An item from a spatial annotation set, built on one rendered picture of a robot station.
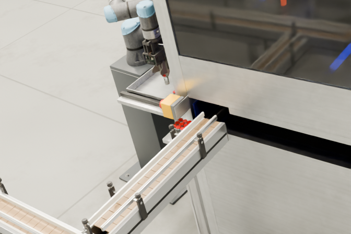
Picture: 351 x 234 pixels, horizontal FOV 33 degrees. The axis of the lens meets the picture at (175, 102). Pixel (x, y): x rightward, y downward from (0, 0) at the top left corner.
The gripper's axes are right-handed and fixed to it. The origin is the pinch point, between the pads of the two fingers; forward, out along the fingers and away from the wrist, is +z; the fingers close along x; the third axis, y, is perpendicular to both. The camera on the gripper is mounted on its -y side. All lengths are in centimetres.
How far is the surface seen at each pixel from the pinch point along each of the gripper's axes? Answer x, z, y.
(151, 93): -8.1, 10.4, 4.0
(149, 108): -1.4, 10.7, 13.7
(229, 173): 38, 33, 15
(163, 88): -5.4, 10.4, -1.7
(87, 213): -69, 99, 23
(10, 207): -4, 6, 89
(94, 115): -140, 99, -53
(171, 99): 21.3, -4.5, 20.4
